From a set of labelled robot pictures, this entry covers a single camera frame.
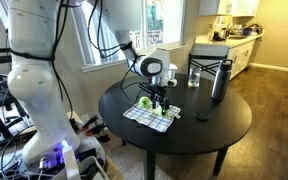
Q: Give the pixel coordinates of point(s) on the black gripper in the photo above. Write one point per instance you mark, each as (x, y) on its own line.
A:
(160, 91)

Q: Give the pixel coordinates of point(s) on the green tennis ball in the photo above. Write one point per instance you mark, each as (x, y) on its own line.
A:
(159, 111)
(144, 102)

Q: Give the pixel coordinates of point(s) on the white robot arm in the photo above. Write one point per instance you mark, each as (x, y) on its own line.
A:
(34, 83)

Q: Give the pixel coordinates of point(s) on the white plaid dish towel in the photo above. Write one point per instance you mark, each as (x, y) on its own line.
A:
(147, 118)

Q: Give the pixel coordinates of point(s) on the clear glass mug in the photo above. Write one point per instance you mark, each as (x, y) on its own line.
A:
(194, 78)

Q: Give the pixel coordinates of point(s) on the round black table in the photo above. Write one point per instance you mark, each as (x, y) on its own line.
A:
(190, 133)

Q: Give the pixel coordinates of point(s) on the black round lid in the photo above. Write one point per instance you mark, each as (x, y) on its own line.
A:
(202, 116)

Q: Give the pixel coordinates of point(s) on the black dining chair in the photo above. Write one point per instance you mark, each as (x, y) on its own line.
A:
(204, 57)

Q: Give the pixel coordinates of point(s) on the grey metal water bottle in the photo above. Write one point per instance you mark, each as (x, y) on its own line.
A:
(220, 81)

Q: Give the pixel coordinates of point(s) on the white framed window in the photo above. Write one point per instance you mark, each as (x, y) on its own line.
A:
(157, 23)

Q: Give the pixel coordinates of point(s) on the wooden base board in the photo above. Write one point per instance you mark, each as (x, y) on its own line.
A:
(114, 171)

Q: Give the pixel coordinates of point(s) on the white kitchen counter cabinet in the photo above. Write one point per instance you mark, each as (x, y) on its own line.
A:
(240, 56)

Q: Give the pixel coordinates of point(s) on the dark kettle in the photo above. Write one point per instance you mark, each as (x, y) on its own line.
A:
(222, 34)

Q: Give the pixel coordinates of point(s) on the white equipment box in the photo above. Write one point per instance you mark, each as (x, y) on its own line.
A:
(84, 166)

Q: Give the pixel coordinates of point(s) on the dark countertop appliance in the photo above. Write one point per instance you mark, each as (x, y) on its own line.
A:
(250, 30)

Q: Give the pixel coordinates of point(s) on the white upper wall cabinets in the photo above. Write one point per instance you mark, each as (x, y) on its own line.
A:
(229, 7)

